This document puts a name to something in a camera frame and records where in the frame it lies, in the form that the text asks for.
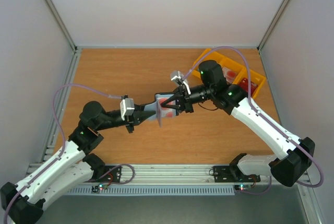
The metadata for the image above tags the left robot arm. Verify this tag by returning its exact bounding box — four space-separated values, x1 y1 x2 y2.
1 99 157 223

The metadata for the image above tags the grey slotted cable duct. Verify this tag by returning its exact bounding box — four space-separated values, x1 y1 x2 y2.
67 185 235 197

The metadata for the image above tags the red circle card stack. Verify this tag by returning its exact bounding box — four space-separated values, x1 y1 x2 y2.
222 67 237 84

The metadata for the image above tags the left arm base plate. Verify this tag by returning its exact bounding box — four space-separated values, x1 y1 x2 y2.
88 166 122 183

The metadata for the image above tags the left circuit board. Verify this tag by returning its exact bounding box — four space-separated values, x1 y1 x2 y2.
91 184 109 193

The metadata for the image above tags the right circuit board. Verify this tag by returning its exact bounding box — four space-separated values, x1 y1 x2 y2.
234 184 253 191

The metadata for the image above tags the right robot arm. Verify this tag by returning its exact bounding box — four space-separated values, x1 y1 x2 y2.
160 60 315 187

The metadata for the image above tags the black card holder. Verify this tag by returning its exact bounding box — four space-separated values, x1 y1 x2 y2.
144 93 178 127

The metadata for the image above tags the yellow bin with circle cards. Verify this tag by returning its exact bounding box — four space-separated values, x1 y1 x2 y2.
221 57 246 84

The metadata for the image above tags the left aluminium rail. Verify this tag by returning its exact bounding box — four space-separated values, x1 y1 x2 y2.
39 47 82 163

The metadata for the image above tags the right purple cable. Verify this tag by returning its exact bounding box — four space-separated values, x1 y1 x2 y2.
181 46 325 195

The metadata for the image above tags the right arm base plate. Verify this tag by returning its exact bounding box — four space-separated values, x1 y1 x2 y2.
210 166 261 183

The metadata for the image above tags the front aluminium rail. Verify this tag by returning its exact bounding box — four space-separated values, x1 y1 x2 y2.
23 163 311 185

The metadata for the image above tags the aluminium rail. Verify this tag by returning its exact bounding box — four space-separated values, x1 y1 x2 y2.
39 47 82 163
23 163 311 185

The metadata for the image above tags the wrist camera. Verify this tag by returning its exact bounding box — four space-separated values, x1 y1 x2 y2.
120 95 135 121
170 70 191 95

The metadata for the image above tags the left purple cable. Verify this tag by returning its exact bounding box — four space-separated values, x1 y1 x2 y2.
3 84 136 222

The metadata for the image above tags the yellow bin with green cards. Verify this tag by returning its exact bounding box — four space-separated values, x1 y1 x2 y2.
192 48 226 79

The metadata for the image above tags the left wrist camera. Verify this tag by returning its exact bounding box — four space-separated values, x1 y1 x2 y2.
120 95 135 121

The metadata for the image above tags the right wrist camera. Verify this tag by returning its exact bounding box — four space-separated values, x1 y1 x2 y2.
170 70 191 95

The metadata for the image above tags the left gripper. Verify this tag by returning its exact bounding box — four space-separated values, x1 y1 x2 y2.
96 104 156 133

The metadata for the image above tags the circuit board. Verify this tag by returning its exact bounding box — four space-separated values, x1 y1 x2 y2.
91 184 109 193
234 184 253 191

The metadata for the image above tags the yellow bin with red cards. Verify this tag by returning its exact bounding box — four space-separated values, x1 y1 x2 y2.
236 69 266 99

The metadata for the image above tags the purple cable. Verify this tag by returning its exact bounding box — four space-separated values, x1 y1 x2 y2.
3 84 136 222
181 46 325 195

